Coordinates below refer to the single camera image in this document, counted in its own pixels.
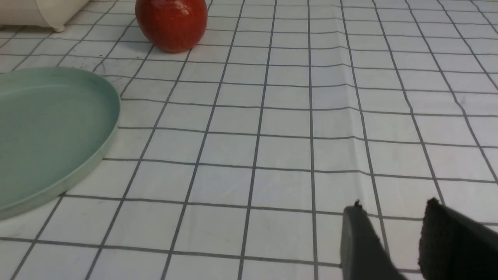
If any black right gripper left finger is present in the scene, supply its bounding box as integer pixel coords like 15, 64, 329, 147
340, 201, 405, 280

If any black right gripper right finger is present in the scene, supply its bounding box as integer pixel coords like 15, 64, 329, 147
418, 198, 498, 280

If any white grid tablecloth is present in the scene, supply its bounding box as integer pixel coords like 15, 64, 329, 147
1, 0, 498, 280

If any red apple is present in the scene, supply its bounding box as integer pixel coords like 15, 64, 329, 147
135, 0, 208, 53

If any pale green plate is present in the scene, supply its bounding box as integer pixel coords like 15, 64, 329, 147
0, 67, 121, 220

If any cream white toaster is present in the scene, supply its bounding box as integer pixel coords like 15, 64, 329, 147
0, 0, 89, 33

